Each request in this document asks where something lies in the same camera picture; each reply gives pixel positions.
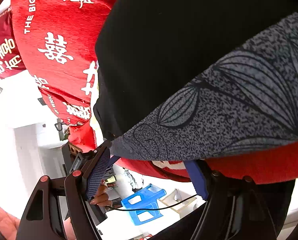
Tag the red wedding blanket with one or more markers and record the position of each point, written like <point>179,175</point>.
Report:
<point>57,40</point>

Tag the person's right hand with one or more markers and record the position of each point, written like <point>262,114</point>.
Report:
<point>8,225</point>

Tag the blue plastic stool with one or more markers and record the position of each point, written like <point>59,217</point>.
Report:
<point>142,205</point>

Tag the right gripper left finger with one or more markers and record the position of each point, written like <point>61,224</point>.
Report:
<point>54,199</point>

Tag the person's left hand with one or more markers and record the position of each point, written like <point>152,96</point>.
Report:
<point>101,198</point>

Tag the red pillow with characters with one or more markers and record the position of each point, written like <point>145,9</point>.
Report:
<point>10,60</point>

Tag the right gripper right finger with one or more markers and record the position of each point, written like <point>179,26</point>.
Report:
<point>238,208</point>

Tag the black pants with grey lining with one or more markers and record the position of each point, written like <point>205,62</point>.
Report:
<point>195,79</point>

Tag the beige wooden stool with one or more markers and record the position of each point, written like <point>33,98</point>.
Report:
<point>177,204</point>

